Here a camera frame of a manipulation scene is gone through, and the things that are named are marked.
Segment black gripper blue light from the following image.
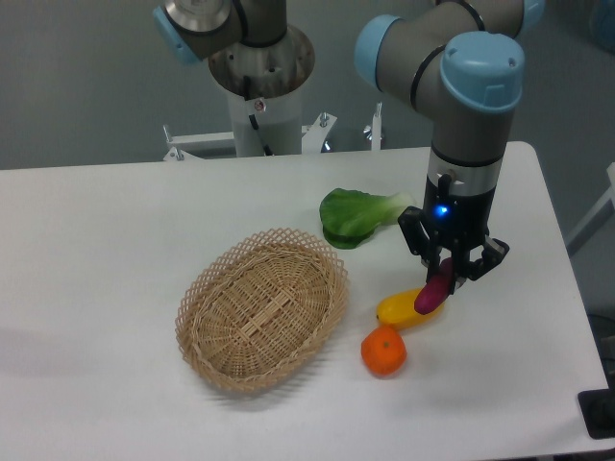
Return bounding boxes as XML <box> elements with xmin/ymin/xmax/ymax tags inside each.
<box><xmin>398</xmin><ymin>179</ymin><xmax>509</xmax><ymax>295</ymax></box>

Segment purple sweet potato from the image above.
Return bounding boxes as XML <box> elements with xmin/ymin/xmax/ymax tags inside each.
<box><xmin>414</xmin><ymin>257</ymin><xmax>454</xmax><ymax>315</ymax></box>

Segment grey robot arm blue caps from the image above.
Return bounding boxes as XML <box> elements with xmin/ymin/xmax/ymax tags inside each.
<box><xmin>153</xmin><ymin>1</ymin><xmax>544</xmax><ymax>288</ymax></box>

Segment woven wicker basket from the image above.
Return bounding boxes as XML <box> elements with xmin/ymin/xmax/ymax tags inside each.
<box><xmin>175</xmin><ymin>229</ymin><xmax>349</xmax><ymax>393</ymax></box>

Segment yellow mango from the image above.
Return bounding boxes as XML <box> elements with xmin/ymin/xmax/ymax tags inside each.
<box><xmin>376</xmin><ymin>288</ymin><xmax>445</xmax><ymax>330</ymax></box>

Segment green bok choy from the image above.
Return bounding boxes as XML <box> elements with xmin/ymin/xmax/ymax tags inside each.
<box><xmin>319</xmin><ymin>188</ymin><xmax>416</xmax><ymax>250</ymax></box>

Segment orange tangerine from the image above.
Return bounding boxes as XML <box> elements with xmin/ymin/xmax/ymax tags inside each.
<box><xmin>360</xmin><ymin>326</ymin><xmax>407</xmax><ymax>376</ymax></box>

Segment black device at table edge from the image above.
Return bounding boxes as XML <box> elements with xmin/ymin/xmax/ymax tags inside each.
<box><xmin>578</xmin><ymin>389</ymin><xmax>614</xmax><ymax>440</ymax></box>

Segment white frame at right edge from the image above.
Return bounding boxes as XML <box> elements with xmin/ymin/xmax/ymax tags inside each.
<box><xmin>564</xmin><ymin>163</ymin><xmax>614</xmax><ymax>257</ymax></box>

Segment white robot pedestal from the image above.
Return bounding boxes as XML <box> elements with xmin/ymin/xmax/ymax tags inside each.
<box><xmin>208</xmin><ymin>25</ymin><xmax>315</xmax><ymax>129</ymax></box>

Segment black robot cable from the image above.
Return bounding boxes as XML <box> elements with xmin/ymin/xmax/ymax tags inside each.
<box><xmin>242</xmin><ymin>75</ymin><xmax>275</xmax><ymax>158</ymax></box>

